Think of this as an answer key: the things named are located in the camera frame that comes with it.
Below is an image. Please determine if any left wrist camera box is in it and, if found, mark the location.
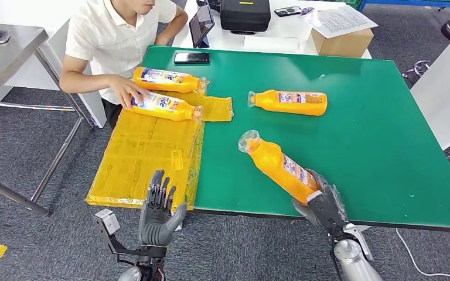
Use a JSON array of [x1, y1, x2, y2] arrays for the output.
[[93, 208, 148, 258]]

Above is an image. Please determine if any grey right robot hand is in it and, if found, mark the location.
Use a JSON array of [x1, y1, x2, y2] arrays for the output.
[[291, 169, 348, 229]]

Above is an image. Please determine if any brown cardboard box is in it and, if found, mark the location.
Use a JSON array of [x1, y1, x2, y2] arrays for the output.
[[310, 28, 374, 59]]

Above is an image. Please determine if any steel table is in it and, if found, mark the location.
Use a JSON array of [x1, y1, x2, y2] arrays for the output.
[[0, 22, 96, 217]]

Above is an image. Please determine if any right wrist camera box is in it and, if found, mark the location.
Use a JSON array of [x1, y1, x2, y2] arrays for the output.
[[306, 190, 346, 234]]

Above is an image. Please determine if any white floor cable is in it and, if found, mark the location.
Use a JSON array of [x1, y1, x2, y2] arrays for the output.
[[395, 228, 450, 281]]

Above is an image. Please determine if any blue metal rack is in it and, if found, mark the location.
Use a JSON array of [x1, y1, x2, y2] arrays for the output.
[[357, 0, 450, 18]]

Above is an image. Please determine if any black tablet on stand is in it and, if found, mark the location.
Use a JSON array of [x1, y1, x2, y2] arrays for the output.
[[188, 4, 216, 49]]

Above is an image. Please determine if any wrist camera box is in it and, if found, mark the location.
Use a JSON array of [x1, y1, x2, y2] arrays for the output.
[[93, 208, 148, 258], [306, 190, 346, 234]]

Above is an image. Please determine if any person's right hand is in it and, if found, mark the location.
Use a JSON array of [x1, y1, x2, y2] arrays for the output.
[[106, 74, 150, 110]]

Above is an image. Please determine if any orange detergent bottle clear cap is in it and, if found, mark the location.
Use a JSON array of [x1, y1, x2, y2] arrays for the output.
[[132, 66, 209, 95], [247, 90, 328, 117], [237, 129, 323, 206], [128, 91, 203, 123]]

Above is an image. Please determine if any yellow taped cardboard mat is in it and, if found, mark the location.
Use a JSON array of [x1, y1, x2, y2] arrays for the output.
[[85, 89, 234, 210]]

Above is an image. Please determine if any black carrying case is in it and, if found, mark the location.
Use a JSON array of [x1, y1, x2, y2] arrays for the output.
[[220, 0, 271, 35]]

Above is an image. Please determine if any black device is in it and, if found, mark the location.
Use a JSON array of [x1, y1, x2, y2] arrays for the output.
[[196, 0, 222, 12]]

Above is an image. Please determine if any printed paper sheet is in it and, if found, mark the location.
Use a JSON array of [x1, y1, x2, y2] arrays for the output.
[[304, 6, 379, 40]]

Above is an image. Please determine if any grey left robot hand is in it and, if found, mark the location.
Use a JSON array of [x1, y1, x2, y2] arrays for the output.
[[137, 169, 188, 248]]

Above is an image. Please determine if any black phone showing camera lenses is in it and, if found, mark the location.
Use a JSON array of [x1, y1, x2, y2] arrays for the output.
[[274, 5, 304, 18]]

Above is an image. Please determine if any black smartphone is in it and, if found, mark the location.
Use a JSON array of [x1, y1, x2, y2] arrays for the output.
[[173, 52, 211, 65]]

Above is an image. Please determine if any white side table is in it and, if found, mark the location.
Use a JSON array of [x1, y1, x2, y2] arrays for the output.
[[410, 17, 450, 183]]

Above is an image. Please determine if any person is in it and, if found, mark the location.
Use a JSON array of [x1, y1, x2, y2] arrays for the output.
[[59, 0, 189, 129]]

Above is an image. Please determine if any grey coiled cable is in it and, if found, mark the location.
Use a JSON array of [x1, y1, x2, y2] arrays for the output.
[[401, 60, 435, 79]]

